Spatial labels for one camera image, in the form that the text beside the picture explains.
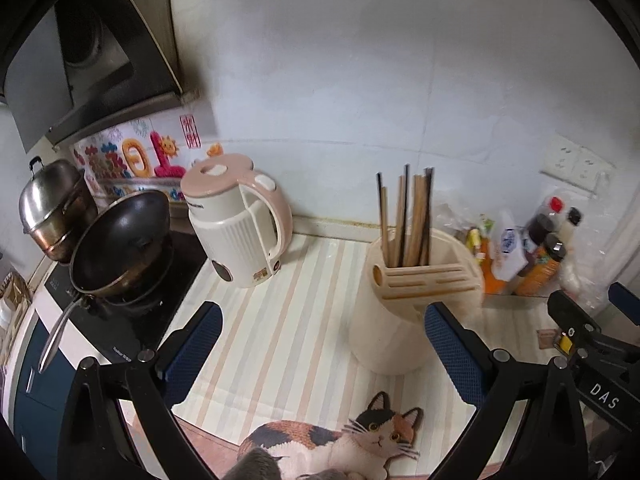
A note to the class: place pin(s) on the black induction cooktop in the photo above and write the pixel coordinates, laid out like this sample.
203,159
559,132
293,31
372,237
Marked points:
150,320

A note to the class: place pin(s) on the orange packet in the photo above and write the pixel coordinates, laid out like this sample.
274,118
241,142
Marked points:
492,280

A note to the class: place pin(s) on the blue cabinet front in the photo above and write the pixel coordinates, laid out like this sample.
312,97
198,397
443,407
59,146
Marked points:
37,385

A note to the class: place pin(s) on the clear plastic bag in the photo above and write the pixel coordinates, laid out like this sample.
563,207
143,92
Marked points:
445,215

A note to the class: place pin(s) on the white wall socket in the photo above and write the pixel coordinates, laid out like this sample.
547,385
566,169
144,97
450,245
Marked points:
562,155
595,170

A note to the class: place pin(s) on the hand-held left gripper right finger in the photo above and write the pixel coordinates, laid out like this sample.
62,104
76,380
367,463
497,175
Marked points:
452,350

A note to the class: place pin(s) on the small brown card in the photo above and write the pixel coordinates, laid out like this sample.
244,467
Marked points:
545,338

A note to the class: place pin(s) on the red cap sauce bottle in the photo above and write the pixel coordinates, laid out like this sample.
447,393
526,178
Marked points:
540,225

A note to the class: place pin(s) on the cream plastic utensil holder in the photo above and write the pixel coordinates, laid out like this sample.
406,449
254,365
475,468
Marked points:
400,330

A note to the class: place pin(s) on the cream pink electric kettle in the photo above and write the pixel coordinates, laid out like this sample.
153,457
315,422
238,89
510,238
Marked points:
230,240

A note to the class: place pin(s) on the black wok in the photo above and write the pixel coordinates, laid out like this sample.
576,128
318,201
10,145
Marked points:
120,240

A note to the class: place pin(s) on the colourful printed wall sheet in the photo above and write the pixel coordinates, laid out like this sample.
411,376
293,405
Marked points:
135,152

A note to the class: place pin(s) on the white bottle with black cap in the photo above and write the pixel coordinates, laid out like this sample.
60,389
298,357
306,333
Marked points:
572,220

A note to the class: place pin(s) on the yellow flat object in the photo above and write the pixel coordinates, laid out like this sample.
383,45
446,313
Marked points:
565,344

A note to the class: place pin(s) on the striped cat print mat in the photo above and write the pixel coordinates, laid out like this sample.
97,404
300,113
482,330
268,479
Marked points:
280,320

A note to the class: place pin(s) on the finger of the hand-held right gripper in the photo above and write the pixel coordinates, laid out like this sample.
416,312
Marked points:
626,297
570,310

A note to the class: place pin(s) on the stainless steel steamer pot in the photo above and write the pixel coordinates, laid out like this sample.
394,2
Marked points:
50,200

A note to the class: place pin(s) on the white plastic bag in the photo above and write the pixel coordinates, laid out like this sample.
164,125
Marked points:
575,280

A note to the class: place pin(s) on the black range hood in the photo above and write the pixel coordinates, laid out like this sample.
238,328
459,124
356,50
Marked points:
100,60

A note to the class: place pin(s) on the orange bottle with black lid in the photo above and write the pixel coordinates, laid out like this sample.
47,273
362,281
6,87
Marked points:
542,272

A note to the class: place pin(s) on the dark wooden chopstick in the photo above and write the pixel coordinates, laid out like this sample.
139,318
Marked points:
426,195
379,180
406,180

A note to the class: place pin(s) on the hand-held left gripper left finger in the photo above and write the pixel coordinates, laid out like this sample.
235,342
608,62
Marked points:
197,345

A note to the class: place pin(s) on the white blue packet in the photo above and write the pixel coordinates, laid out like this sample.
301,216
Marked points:
507,245

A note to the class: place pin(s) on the yellow green packet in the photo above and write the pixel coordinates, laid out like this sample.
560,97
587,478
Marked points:
475,237

